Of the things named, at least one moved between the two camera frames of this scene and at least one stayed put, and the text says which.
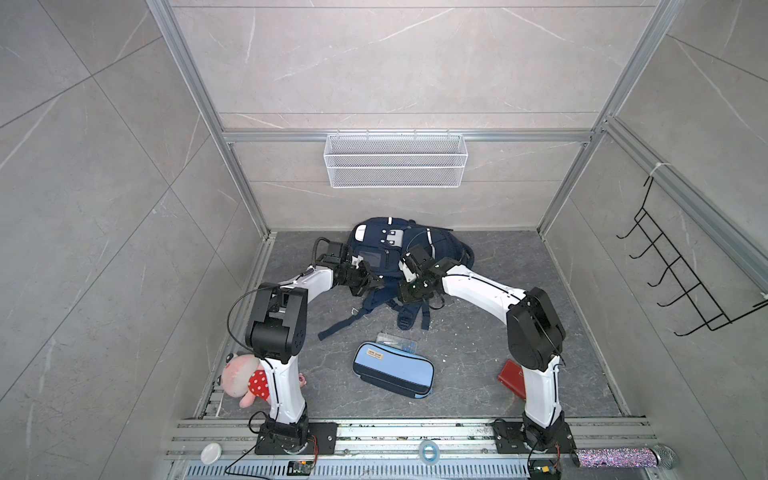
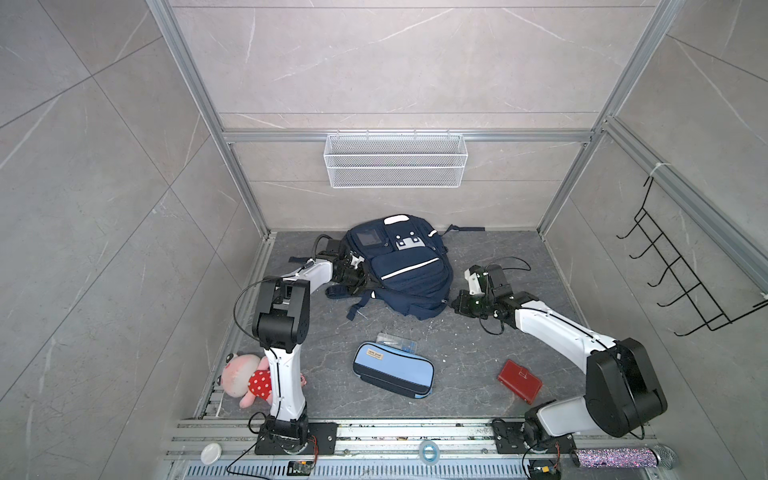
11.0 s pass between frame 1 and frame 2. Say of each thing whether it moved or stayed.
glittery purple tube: stayed
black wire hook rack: stayed
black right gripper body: moved
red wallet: stayed
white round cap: stayed
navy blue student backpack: moved
